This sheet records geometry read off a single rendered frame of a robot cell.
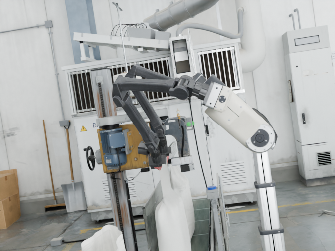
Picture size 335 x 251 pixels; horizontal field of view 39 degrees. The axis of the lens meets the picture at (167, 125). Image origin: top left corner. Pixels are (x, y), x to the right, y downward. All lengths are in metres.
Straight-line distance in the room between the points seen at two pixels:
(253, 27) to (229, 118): 3.99
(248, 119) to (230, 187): 3.66
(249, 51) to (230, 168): 1.53
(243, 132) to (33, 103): 5.65
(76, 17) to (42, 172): 2.51
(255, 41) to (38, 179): 4.02
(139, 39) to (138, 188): 1.90
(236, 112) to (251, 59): 3.90
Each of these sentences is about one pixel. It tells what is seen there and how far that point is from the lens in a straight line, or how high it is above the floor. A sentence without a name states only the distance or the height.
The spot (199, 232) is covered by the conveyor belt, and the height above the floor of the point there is 0.38.
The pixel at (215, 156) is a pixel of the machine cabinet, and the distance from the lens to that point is 6.04.
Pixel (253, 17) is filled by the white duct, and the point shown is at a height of 2.36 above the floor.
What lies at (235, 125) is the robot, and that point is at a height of 1.29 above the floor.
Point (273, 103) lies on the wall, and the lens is 7.34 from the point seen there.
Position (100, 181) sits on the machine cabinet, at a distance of 6.26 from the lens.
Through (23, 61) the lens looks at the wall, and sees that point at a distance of 7.89.
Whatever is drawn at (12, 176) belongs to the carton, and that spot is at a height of 0.68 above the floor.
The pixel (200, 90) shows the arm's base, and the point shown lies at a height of 1.49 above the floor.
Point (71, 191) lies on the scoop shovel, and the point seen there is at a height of 0.29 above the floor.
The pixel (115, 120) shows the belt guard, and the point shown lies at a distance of 3.13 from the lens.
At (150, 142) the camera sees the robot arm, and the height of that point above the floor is 1.25.
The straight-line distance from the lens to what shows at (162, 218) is 2.92.
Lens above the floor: 1.47
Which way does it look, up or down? 3 degrees down
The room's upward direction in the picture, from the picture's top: 8 degrees counter-clockwise
